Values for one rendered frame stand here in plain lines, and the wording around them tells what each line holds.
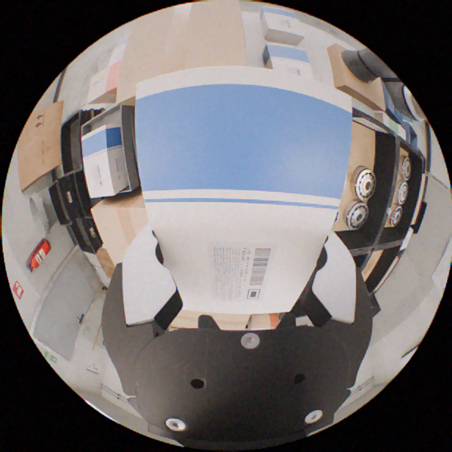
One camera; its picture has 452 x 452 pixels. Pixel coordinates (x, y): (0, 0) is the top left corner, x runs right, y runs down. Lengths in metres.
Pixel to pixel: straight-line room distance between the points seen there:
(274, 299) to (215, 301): 0.05
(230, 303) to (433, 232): 3.49
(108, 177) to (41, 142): 2.18
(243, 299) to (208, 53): 0.41
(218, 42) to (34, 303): 2.94
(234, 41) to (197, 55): 0.09
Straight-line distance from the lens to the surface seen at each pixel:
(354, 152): 0.52
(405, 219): 0.85
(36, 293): 2.79
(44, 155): 2.52
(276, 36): 0.65
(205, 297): 0.15
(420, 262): 3.64
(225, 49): 0.38
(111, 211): 0.50
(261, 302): 0.16
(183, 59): 0.39
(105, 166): 0.47
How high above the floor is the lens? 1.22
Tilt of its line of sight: 58 degrees down
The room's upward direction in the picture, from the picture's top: 176 degrees counter-clockwise
